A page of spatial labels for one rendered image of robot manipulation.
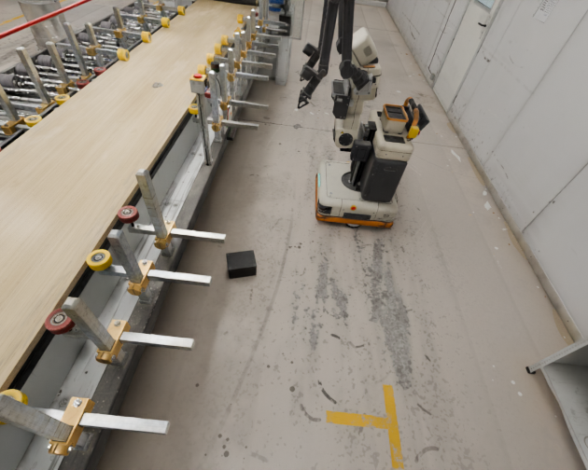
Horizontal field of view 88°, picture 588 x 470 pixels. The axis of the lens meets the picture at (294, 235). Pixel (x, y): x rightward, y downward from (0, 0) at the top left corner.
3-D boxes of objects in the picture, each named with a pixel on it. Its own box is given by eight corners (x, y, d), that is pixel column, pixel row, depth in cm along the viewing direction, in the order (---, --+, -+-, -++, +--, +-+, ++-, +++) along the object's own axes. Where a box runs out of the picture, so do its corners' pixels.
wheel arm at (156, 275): (212, 281, 125) (211, 275, 122) (210, 288, 122) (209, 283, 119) (105, 269, 124) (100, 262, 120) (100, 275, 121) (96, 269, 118)
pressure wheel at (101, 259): (92, 280, 121) (80, 262, 112) (104, 264, 126) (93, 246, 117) (112, 283, 120) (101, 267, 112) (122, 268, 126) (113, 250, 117)
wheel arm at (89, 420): (171, 422, 92) (168, 420, 89) (167, 436, 90) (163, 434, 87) (24, 407, 91) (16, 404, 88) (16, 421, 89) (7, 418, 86)
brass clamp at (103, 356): (133, 326, 111) (128, 320, 107) (115, 365, 102) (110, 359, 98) (115, 324, 111) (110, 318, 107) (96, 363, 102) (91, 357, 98)
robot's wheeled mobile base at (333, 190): (381, 185, 308) (389, 164, 289) (391, 230, 265) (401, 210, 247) (315, 177, 305) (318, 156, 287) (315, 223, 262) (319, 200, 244)
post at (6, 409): (93, 435, 97) (1, 393, 61) (88, 449, 94) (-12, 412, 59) (82, 435, 96) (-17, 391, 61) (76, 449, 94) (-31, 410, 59)
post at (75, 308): (132, 361, 117) (79, 296, 82) (128, 370, 115) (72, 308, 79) (122, 360, 117) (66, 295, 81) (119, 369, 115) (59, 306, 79)
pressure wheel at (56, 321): (58, 347, 103) (40, 332, 94) (62, 324, 108) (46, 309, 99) (85, 340, 105) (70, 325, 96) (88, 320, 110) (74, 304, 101)
